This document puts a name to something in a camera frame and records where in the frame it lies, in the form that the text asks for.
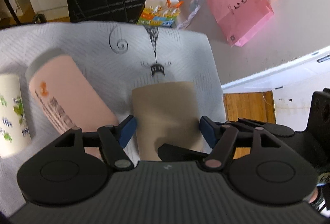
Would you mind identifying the taupe metal tumbler cup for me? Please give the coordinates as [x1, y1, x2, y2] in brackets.
[132, 81, 204, 161]

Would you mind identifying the pink bottle cup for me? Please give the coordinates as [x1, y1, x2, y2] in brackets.
[25, 48, 121, 160]

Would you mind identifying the white floral paper cup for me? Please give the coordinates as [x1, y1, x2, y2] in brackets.
[0, 73, 31, 158]

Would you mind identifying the grey patterned table cloth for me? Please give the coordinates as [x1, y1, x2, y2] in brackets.
[1, 22, 226, 216]

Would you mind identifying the white door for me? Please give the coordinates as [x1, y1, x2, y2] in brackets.
[222, 46, 329, 131]

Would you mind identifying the pink paper shopping bag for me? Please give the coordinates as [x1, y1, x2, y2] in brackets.
[206, 0, 278, 47]

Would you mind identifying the colourful snack package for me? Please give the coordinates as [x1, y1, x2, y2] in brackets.
[137, 0, 184, 27]

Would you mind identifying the clear plastic bag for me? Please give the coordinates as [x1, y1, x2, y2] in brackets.
[176, 0, 206, 29]

